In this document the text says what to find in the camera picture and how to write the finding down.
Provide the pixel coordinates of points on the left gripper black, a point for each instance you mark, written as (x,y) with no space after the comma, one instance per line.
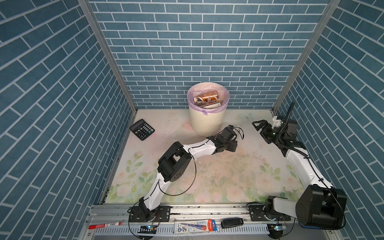
(233,145)

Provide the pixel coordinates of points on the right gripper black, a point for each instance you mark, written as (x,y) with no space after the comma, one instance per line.
(263,132)

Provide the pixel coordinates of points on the frosted clear square bottle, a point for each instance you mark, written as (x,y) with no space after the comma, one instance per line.
(213,105)

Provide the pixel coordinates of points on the brown coffee bottle upright-lying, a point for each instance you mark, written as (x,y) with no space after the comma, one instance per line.
(206,97)

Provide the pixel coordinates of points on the brown coffee bottle sideways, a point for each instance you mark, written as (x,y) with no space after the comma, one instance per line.
(204,104)

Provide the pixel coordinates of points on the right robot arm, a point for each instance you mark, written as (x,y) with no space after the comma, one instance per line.
(321,206)

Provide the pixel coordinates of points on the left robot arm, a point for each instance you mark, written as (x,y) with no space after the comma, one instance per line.
(172,165)

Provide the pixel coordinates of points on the white ribbed trash bin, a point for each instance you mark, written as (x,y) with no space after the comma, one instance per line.
(206,125)

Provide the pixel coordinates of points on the purple plastic bin liner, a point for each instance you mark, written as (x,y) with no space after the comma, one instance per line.
(201,88)

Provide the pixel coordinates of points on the black stapler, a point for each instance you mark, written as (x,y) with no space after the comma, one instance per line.
(231,222)

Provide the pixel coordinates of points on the black desk calculator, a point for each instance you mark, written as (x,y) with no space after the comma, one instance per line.
(141,129)

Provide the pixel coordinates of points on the packaged toothbrush box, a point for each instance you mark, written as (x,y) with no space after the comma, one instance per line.
(198,226)

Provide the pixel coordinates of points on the red marker pen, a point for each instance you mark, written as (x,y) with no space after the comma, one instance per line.
(104,225)

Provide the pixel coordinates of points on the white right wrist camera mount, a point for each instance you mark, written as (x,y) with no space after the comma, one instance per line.
(277,122)

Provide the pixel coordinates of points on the aluminium rail frame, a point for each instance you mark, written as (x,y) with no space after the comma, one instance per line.
(256,225)

